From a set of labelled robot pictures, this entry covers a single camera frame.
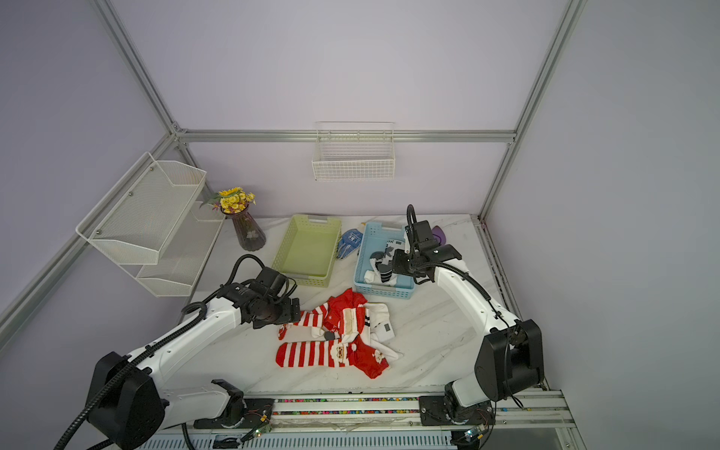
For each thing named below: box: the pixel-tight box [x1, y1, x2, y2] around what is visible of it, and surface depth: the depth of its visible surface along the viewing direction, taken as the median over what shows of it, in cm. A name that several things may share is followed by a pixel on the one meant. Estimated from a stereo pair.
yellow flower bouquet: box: [199, 186, 256, 213], surface depth 95 cm
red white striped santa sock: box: [275, 340, 351, 368], surface depth 84 cm
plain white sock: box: [363, 270, 383, 285], surface depth 100 cm
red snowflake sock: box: [324, 287, 368, 342], surface depth 86 cm
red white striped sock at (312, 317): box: [277, 301, 330, 341], surface depth 87 cm
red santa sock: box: [347, 333, 390, 379], surface depth 83 cm
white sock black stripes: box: [363, 302, 395, 343], surface depth 88 cm
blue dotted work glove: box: [336, 228, 363, 259], surface depth 113 cm
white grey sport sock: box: [369, 239, 405, 284], surface depth 104 cm
